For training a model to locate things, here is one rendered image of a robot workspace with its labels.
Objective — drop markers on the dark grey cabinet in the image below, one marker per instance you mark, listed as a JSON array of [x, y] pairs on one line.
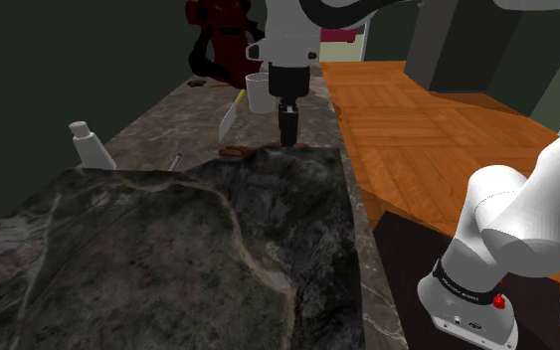
[[459, 43]]

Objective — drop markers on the patterned grey-green block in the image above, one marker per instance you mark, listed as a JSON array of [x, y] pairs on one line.
[[163, 252]]

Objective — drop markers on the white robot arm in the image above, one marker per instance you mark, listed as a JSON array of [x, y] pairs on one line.
[[512, 228]]

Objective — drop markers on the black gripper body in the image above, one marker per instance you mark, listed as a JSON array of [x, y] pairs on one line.
[[288, 80]]

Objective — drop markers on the small silver pen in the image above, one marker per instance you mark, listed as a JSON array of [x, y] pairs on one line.
[[175, 162]]

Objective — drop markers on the white bottle with cap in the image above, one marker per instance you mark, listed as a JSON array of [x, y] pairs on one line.
[[91, 150]]

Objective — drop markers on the dark red stand mixer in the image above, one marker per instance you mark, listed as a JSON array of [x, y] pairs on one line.
[[221, 43]]

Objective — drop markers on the dark robot stand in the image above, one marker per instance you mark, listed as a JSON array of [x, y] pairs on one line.
[[405, 276]]

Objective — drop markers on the white cup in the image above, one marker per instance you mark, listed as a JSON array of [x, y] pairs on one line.
[[259, 94]]

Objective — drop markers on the flat brown elongated object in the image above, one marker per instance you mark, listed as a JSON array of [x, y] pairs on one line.
[[235, 151]]

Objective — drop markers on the small dark brown object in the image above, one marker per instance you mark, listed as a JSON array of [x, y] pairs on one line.
[[196, 83]]

